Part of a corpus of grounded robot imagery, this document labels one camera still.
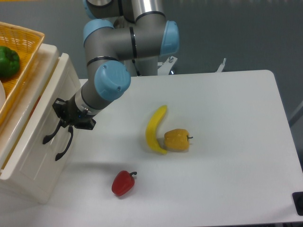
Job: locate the red bell pepper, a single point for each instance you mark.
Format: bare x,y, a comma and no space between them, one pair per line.
123,182

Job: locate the white drawer cabinet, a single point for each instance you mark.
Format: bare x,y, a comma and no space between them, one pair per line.
45,63

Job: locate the black device at table edge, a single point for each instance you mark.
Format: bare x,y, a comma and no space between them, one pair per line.
298,202

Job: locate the black top drawer handle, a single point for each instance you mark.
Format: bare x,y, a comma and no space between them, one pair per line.
48,138

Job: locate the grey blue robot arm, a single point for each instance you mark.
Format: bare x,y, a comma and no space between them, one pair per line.
120,30

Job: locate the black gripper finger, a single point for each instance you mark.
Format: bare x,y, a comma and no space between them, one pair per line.
60,108
66,122

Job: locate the yellow bell pepper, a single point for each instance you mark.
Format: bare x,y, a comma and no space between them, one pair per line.
177,139

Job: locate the green bell pepper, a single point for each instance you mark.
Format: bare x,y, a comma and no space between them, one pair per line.
9,62

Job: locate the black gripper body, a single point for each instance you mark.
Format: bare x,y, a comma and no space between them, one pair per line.
73,116

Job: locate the yellow banana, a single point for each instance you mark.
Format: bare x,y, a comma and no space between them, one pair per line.
151,130

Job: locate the yellow woven basket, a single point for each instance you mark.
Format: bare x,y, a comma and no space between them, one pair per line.
26,43

